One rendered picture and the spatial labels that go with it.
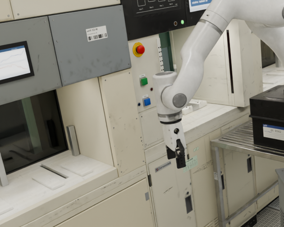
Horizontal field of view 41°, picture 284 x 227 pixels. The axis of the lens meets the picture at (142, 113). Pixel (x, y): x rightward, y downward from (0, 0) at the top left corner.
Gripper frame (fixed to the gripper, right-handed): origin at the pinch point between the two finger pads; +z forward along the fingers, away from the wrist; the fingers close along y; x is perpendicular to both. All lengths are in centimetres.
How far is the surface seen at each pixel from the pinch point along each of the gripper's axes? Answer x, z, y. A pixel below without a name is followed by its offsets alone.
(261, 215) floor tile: -88, 101, 92
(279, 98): -69, 0, 37
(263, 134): -62, 18, 43
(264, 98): -64, 0, 42
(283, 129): -67, 14, 32
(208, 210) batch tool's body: -38, 67, 66
